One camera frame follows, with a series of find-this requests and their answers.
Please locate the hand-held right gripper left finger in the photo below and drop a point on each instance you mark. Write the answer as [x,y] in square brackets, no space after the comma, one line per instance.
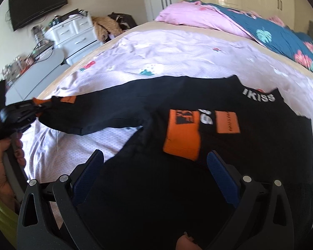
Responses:
[90,173]

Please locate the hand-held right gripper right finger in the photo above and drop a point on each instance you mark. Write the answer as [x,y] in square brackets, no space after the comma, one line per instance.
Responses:
[221,177]

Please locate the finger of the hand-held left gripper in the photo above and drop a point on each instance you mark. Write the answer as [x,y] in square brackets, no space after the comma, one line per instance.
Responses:
[20,123]
[20,108]

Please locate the black shirt with orange patches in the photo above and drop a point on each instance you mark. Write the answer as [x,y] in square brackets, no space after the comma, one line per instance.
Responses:
[172,177]

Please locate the tan clothes pile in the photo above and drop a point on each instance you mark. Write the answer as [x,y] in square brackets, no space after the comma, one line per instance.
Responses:
[105,28]

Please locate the person's right hand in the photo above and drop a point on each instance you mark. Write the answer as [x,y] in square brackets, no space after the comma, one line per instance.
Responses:
[186,243]

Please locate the clutter of small desk items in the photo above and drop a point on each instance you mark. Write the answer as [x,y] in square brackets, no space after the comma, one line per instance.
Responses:
[14,66]

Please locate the grey desk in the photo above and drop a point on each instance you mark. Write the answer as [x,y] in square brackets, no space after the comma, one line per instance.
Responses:
[36,73]

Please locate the white drawer cabinet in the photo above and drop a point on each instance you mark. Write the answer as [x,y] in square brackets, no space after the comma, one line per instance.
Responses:
[73,35]

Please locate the pink printed bed sheet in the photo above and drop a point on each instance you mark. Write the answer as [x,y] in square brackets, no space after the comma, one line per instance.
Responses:
[172,54]

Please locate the black bag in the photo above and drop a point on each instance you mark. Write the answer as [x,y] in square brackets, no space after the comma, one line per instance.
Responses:
[122,20]

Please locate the blue floral duvet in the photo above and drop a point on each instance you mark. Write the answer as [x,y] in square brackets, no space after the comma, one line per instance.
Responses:
[274,33]

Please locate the black wall television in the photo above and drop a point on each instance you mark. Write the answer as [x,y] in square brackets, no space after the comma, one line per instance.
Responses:
[36,4]

